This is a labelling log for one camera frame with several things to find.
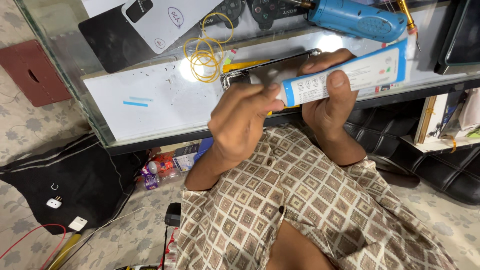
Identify black cloth bag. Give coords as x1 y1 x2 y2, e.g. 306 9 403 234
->
0 132 148 236

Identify red cable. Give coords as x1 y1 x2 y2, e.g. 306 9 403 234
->
0 224 67 270

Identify black tray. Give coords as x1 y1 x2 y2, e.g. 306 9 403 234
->
434 0 480 76

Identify bunch of yellow rubber bands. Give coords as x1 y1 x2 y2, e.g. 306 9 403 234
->
183 12 235 84

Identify yellow tool handle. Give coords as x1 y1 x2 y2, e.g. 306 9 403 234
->
46 232 82 270

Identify white paper sheet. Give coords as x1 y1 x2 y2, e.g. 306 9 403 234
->
82 28 462 142

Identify gold screwdriver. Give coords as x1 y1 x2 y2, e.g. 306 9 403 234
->
397 0 421 52

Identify black quilted seat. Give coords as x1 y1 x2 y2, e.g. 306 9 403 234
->
343 100 480 206

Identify person's left hand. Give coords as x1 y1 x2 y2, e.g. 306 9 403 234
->
207 82 286 163

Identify yellow adhesive strip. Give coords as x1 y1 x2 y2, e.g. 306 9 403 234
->
222 59 271 74

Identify person's right hand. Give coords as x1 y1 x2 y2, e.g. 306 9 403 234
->
300 48 361 140

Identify small white carton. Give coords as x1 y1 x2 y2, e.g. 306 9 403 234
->
172 144 200 173

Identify black power adapter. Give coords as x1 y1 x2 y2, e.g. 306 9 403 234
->
164 202 183 228

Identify blue box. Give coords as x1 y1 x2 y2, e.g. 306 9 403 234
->
194 137 215 163

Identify plastic bottle with purple label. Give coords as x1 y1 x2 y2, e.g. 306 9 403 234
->
140 160 177 178
144 169 188 191

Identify black game controller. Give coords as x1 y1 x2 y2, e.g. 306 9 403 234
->
250 0 309 31
199 0 247 30

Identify opened black smartphone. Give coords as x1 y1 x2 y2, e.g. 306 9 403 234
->
220 48 323 92

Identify white phone back cover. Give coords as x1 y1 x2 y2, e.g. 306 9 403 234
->
121 0 225 55

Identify shelf with boxes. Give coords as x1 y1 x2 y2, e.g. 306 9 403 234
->
398 87 480 155

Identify white cable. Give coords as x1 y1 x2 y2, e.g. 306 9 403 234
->
67 206 166 256

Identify white square charger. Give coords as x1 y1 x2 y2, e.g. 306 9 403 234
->
68 216 88 232

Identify brown checked shirt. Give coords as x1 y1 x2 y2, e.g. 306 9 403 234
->
173 123 460 270

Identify blue hot air tool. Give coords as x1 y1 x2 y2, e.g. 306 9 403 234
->
307 0 408 44

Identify white and blue glue tube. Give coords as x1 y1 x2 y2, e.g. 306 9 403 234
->
277 37 418 108

